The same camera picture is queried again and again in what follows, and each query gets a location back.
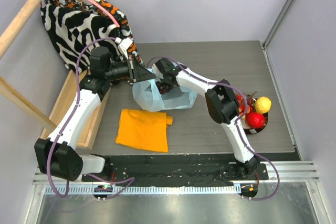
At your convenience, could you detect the fake yellow lemon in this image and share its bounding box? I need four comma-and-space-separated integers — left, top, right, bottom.
254, 97, 272, 114

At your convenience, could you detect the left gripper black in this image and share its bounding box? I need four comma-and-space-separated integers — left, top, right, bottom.
104, 55, 155, 83

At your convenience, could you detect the orange folded cloth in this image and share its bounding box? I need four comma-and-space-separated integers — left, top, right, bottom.
116, 109, 173, 153

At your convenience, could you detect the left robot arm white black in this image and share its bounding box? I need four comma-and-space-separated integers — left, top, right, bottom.
34, 46, 155, 182

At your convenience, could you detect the light blue printed plastic bag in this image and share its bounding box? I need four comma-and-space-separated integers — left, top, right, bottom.
132, 65, 197, 112

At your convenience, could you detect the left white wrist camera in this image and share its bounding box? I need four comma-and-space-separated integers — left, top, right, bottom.
114, 37, 133, 58

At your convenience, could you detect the wooden rack frame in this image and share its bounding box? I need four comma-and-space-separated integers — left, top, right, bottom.
0, 0, 110, 150

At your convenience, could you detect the zebra pattern fabric bag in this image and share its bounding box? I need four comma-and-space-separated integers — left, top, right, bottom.
40, 0, 133, 72

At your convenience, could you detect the fake dark purple grape bunch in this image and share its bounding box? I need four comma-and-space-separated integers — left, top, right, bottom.
155, 81, 173, 95

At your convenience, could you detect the fake lychee bunch red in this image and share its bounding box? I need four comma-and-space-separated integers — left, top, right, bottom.
236, 93, 258, 120

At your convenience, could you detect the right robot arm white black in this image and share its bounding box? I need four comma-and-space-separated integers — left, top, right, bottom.
152, 58, 260, 179

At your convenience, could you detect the round plate with dark rim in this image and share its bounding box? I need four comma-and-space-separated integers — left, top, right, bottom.
236, 93, 269, 135

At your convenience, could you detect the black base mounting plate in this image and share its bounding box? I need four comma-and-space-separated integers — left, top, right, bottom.
96, 154, 269, 187

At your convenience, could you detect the fake red apple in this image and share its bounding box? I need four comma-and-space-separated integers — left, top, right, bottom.
246, 112, 265, 129

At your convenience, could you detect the aluminium rail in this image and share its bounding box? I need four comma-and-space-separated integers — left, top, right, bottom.
33, 161, 321, 196

